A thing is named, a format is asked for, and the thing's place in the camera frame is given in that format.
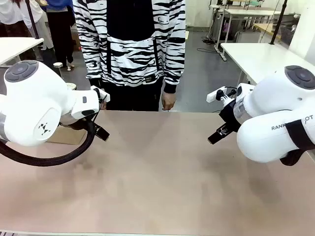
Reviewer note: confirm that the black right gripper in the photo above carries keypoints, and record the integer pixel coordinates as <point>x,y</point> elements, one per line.
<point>230,114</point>

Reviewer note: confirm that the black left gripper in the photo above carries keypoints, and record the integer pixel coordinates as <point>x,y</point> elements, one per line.
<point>91,122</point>

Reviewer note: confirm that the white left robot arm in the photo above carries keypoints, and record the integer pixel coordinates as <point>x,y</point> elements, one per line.
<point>32,105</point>

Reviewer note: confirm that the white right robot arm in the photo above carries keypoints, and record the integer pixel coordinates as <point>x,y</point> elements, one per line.
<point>270,110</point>

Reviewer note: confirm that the brown cardboard cup carrier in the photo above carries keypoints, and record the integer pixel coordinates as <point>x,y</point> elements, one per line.
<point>67,135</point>

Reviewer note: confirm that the person's right hand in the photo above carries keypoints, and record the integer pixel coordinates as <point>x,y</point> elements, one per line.
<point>104,105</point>

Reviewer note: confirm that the person's left hand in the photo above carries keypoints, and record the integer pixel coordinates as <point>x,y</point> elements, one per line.
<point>168,101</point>

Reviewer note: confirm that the person in zebra hoodie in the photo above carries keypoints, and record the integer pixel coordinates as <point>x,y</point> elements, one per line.
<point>130,49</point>

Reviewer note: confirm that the large white side table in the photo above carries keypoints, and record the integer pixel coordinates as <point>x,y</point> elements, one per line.
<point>261,57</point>

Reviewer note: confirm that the bystander in black trousers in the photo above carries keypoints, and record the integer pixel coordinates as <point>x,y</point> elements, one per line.
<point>60,32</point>

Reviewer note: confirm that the wooden top background table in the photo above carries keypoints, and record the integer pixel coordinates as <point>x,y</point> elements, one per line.
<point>267,29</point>

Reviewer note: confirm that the white table with tripod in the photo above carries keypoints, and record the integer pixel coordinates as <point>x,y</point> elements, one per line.
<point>17,48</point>

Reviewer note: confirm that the white background desk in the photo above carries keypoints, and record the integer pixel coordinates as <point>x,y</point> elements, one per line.
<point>236,13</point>

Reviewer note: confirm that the black stand pole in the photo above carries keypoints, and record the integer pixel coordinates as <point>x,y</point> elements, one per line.
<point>279,22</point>

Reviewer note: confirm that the black tripod pole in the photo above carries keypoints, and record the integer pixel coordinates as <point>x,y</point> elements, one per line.
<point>32,19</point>

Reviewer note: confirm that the bystander in white coat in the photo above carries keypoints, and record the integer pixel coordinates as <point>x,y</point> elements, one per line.
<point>27,14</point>

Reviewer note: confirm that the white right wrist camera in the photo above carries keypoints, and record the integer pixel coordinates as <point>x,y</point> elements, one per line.
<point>212,96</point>

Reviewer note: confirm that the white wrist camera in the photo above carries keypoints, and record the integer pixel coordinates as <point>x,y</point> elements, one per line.
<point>102,93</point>
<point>212,96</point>

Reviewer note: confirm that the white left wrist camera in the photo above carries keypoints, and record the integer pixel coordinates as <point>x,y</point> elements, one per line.
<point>102,93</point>

